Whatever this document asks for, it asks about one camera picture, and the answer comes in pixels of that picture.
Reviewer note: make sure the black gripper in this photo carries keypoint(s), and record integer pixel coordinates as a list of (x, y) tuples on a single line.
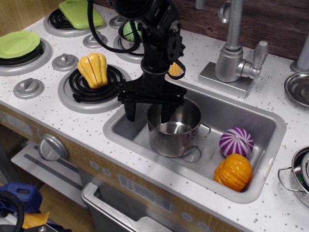
[(151, 87)]

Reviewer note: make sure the stainless steel pot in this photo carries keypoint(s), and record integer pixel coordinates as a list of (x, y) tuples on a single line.
[(178, 137)]

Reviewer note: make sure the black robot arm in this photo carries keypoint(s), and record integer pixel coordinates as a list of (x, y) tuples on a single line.
[(161, 26)]

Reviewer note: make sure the small steel pot on burner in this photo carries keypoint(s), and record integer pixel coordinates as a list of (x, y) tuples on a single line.
[(128, 44)]

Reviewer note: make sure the grey sink basin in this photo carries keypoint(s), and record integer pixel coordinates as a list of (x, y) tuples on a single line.
[(219, 114)]

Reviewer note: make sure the steel pot at right edge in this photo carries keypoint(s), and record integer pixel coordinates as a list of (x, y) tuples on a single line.
[(298, 175)]

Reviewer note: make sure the toy corn cob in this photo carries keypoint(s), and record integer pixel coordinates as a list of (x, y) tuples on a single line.
[(175, 70)]

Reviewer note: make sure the yellow toy squash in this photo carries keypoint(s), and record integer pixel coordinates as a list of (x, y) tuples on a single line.
[(94, 70)]

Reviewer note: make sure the front right black burner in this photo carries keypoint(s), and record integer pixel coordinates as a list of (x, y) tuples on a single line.
[(75, 93)]

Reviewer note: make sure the green toy vegetable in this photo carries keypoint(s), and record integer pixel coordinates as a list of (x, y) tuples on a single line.
[(128, 32)]

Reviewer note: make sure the silver toy faucet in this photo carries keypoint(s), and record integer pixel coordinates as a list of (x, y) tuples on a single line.
[(231, 73)]

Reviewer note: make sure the silver stove knob rear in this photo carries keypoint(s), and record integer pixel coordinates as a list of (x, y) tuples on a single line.
[(91, 42)]

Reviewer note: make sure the silver stove knob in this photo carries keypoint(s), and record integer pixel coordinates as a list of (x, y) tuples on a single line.
[(91, 42), (65, 62), (28, 89), (117, 21)]

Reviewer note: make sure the silver stove knob back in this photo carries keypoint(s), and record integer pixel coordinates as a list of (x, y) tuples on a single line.
[(117, 21)]

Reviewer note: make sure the purple white striped toy onion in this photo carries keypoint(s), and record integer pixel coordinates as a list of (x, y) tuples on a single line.
[(236, 141)]

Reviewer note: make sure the silver stove knob middle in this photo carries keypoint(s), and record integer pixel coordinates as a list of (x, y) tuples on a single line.
[(65, 62)]

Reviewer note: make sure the silver oven dial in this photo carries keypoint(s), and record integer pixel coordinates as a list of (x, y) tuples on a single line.
[(51, 149)]

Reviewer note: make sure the orange toy pumpkin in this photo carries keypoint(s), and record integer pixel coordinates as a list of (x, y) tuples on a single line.
[(234, 172)]

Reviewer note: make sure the green cutting board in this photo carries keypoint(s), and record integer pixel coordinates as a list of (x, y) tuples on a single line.
[(76, 13)]

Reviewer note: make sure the silver stove knob front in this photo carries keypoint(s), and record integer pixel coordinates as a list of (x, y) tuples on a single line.
[(28, 89)]

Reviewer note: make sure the rear left burner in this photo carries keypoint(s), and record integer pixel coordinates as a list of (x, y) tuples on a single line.
[(58, 25)]

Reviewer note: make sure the front left burner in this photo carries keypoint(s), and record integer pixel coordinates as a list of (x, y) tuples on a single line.
[(30, 65)]

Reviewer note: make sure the green plate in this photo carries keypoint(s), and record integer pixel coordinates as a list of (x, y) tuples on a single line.
[(19, 43)]

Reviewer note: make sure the blue clamp tool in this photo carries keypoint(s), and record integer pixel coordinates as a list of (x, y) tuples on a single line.
[(15, 195)]

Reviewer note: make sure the steel bowl at right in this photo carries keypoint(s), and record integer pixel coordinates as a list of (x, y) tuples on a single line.
[(296, 86)]

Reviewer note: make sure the grey oven door handle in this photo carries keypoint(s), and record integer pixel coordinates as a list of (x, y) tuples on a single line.
[(113, 211)]

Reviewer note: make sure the grey post at right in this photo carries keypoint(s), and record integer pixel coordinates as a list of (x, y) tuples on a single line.
[(302, 63)]

